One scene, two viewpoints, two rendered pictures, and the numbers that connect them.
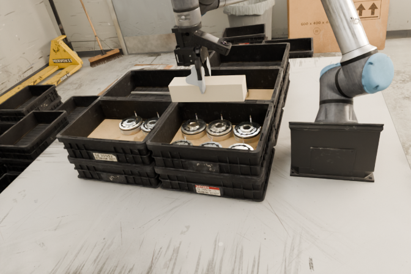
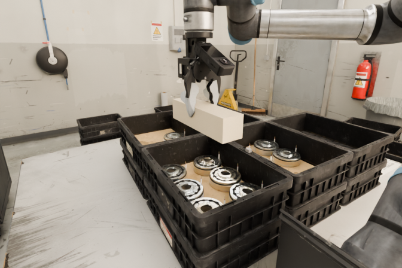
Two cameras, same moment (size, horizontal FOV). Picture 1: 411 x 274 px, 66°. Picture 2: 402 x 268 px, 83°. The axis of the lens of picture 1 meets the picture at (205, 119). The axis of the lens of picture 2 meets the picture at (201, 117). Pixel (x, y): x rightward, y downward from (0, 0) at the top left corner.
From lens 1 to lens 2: 0.63 m
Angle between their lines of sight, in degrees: 35
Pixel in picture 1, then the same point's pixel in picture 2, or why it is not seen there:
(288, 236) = not seen: outside the picture
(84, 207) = (99, 180)
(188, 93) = (182, 113)
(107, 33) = (262, 97)
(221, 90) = (206, 120)
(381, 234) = not seen: outside the picture
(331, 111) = (377, 241)
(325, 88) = (387, 199)
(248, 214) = not seen: outside the picture
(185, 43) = (190, 54)
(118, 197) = (120, 188)
